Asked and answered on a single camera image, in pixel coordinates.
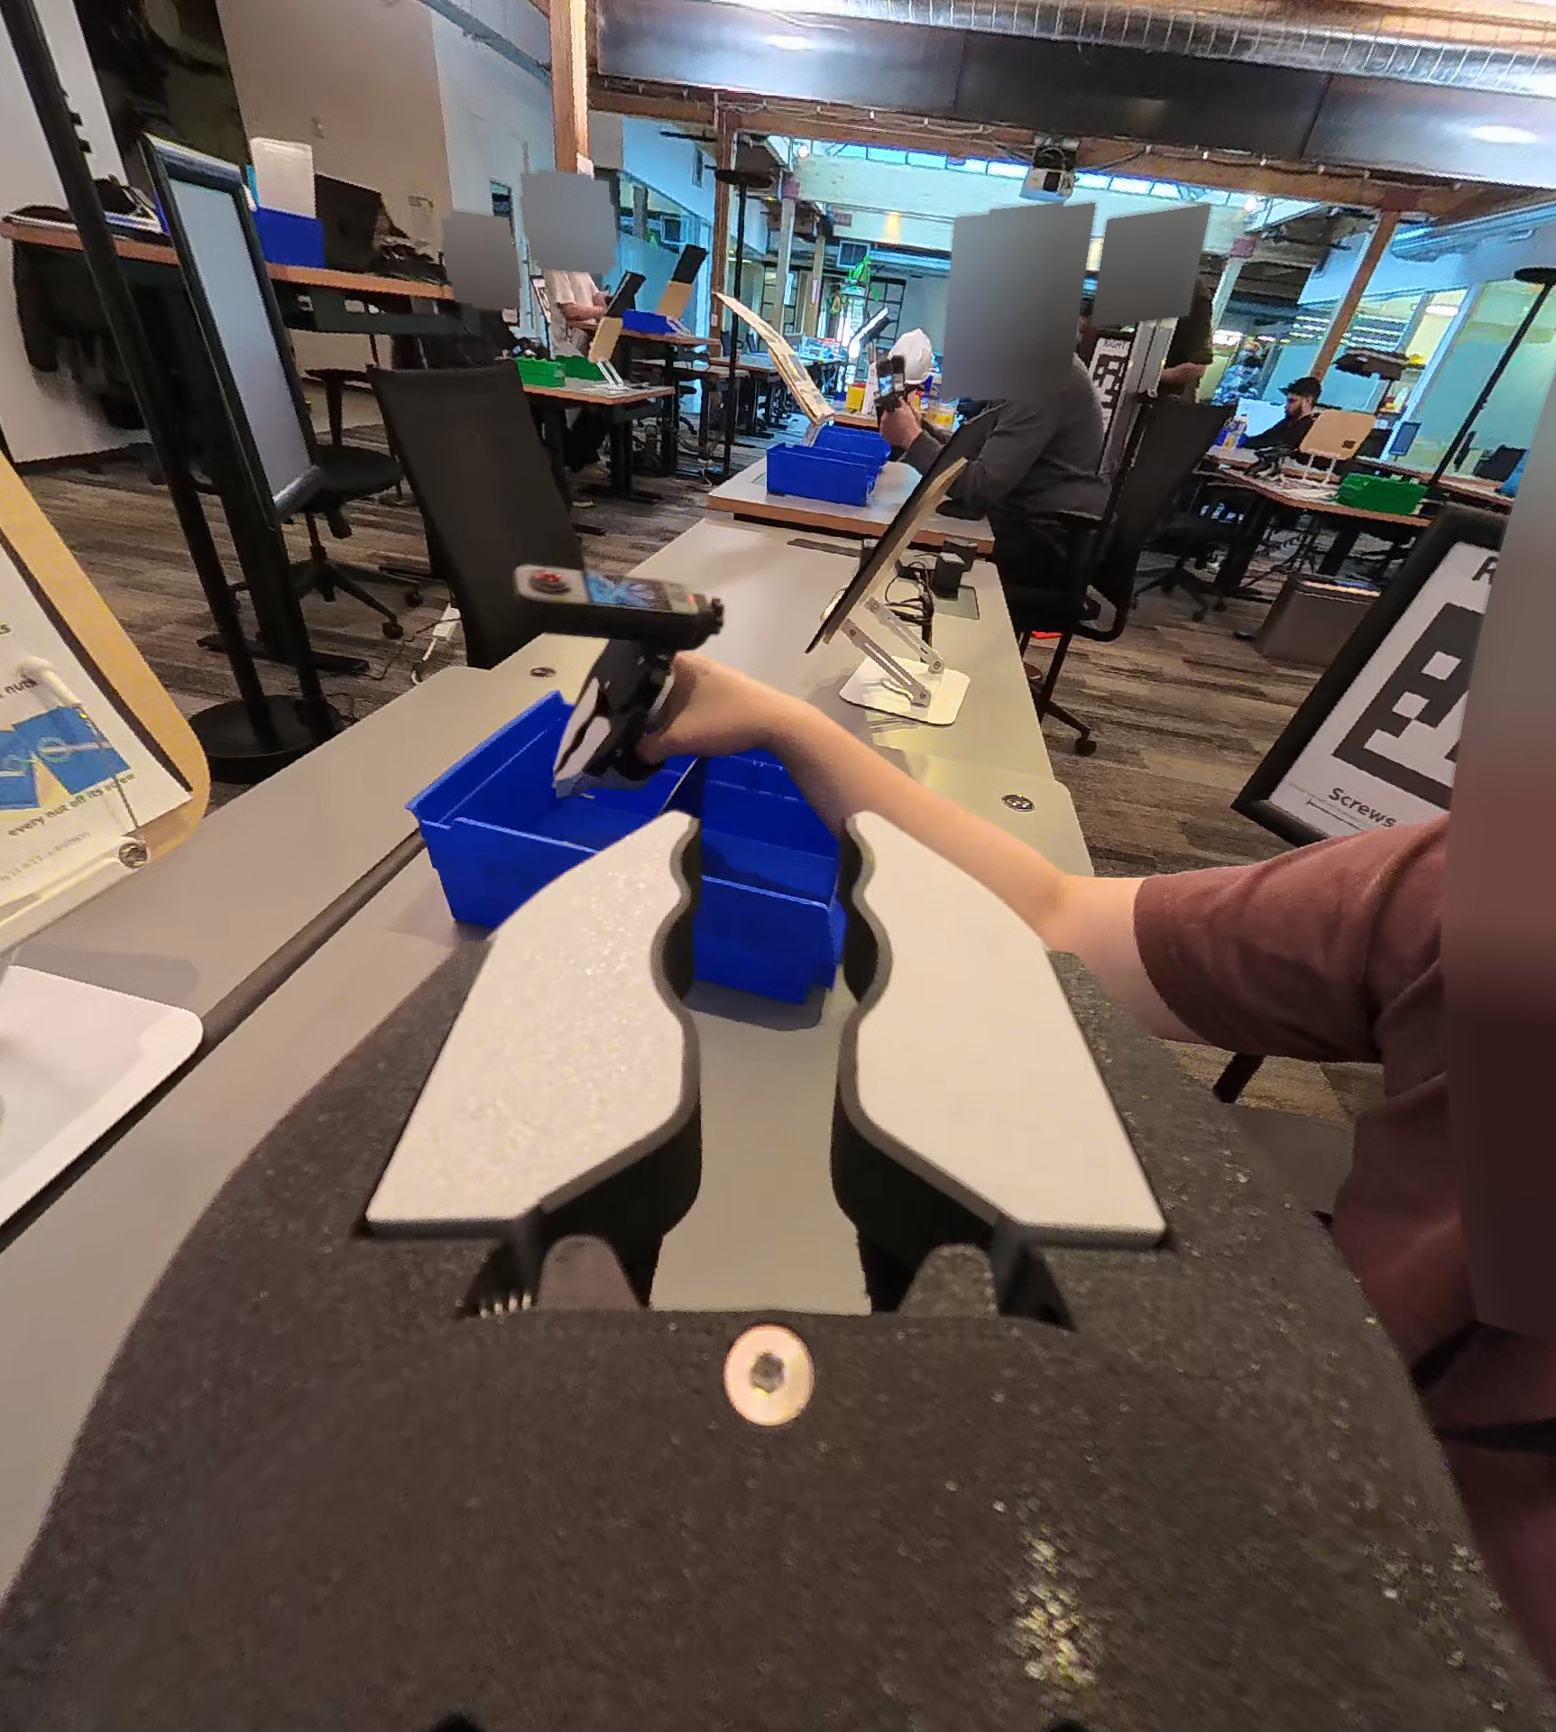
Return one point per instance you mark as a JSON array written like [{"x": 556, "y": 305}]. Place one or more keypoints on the ceiling camera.
[{"x": 1049, "y": 175}]

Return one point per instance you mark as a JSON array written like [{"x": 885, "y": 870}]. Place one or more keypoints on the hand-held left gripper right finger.
[{"x": 995, "y": 1068}]

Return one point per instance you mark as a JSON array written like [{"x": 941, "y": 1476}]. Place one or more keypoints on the black monitor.
[{"x": 347, "y": 224}]

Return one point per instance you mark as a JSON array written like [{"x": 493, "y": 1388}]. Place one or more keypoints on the white power strip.
[{"x": 442, "y": 626}]

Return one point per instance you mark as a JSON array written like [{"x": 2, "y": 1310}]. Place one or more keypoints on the black framed marker sign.
[
  {"x": 1386, "y": 731},
  {"x": 1112, "y": 392}
]

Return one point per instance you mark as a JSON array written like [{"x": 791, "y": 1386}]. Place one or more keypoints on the wooden office desk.
[
  {"x": 601, "y": 392},
  {"x": 1305, "y": 495}
]

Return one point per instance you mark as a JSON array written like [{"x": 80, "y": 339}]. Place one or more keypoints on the blue bin with divider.
[{"x": 493, "y": 839}]

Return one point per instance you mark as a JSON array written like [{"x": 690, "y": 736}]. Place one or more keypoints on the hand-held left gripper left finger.
[{"x": 547, "y": 1056}]

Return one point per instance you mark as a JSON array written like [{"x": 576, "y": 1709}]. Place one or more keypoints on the small blue storage bin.
[{"x": 291, "y": 237}]

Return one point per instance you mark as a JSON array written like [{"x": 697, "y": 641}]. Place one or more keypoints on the portrait display on stand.
[{"x": 237, "y": 311}]

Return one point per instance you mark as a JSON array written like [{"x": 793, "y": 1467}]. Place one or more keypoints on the person's right forearm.
[{"x": 818, "y": 758}]

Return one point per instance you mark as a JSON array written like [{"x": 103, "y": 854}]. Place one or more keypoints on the white box stack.
[{"x": 282, "y": 173}]

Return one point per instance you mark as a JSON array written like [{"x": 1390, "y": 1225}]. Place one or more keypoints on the green plastic bin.
[
  {"x": 1379, "y": 495},
  {"x": 547, "y": 368}
]

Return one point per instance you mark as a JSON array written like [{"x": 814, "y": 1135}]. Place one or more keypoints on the black mesh office chair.
[{"x": 480, "y": 487}]

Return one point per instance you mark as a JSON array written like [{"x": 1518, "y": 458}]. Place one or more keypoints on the wooden board on white stand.
[{"x": 886, "y": 554}]

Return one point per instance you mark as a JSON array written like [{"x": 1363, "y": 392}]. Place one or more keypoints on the person's right hand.
[{"x": 710, "y": 711}]

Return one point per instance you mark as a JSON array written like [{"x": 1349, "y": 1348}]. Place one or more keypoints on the dark hanging coat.
[{"x": 74, "y": 325}]

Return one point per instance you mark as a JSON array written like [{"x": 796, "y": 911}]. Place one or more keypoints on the small black box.
[{"x": 953, "y": 568}]

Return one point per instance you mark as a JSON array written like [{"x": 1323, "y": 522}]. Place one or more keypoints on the black floor lamp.
[{"x": 1551, "y": 276}]

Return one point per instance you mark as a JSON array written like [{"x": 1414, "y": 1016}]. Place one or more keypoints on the white board stand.
[{"x": 87, "y": 1068}]

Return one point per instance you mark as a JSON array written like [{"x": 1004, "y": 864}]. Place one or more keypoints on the blue plastic bin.
[{"x": 825, "y": 467}]

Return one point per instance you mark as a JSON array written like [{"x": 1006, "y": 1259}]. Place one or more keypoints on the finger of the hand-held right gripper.
[{"x": 581, "y": 744}]

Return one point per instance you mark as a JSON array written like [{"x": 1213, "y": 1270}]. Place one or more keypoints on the grey floor box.
[{"x": 1318, "y": 619}]

